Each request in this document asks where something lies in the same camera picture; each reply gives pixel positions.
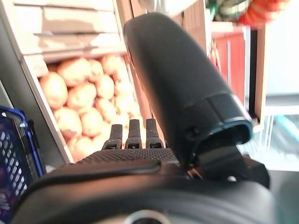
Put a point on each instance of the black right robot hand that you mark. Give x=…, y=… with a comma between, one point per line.
x=168, y=70

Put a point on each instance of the blue plastic shopping basket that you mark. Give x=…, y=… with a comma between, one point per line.
x=14, y=144

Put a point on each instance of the tan potato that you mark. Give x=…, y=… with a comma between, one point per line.
x=80, y=145
x=53, y=89
x=74, y=71
x=81, y=95
x=67, y=121
x=92, y=121

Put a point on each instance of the wooden crate holding potatoes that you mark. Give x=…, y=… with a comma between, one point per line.
x=70, y=23

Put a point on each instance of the orange striped pumpkin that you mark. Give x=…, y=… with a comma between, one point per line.
x=261, y=14

